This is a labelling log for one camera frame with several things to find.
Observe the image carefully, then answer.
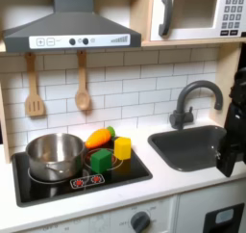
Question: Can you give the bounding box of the yellow block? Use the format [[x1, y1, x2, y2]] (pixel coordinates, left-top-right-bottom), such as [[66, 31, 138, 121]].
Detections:
[[113, 136, 133, 161]]

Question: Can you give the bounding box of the green block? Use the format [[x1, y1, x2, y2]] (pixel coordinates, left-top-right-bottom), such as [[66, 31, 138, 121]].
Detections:
[[90, 148, 113, 175]]

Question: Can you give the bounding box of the dark grey sink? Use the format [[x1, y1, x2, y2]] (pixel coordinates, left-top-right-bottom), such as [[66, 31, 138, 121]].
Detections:
[[147, 124, 229, 173]]

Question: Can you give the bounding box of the dark grey tap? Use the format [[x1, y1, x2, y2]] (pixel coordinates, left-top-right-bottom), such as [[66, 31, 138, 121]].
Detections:
[[168, 79, 225, 131]]

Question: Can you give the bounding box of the wooden side panel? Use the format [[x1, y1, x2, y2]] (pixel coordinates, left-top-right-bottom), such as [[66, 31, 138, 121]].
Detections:
[[216, 42, 243, 127]]

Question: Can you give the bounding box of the black stove top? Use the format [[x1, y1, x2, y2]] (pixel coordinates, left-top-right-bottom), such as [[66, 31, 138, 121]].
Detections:
[[11, 135, 154, 208]]

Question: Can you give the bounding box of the grey oven knob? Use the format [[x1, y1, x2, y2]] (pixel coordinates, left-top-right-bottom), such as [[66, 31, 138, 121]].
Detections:
[[130, 211, 152, 233]]

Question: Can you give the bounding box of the wooden shelf board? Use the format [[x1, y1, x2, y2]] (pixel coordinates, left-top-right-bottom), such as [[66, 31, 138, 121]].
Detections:
[[140, 37, 246, 48]]

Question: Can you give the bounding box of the orange toy carrot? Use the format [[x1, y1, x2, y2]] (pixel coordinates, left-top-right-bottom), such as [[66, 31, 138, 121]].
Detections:
[[85, 125, 116, 149]]

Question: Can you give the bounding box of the white toy microwave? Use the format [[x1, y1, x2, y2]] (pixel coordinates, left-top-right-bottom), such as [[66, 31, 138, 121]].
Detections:
[[150, 0, 246, 42]]

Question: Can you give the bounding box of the wooden spoon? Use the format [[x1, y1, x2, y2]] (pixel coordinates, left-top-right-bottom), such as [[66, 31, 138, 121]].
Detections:
[[74, 50, 91, 112]]

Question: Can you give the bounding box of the steel pot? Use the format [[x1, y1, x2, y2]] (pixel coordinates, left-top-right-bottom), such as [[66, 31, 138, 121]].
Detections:
[[25, 132, 86, 183]]

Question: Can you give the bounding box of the wooden slotted spatula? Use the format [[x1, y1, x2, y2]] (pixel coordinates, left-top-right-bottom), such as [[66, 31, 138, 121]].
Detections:
[[24, 52, 46, 117]]

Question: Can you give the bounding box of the grey range hood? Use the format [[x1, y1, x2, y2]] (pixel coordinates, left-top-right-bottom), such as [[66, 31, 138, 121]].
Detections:
[[2, 0, 142, 54]]

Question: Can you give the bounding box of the grey microwave door handle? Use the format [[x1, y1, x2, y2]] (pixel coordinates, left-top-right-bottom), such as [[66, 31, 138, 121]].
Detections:
[[158, 0, 174, 38]]

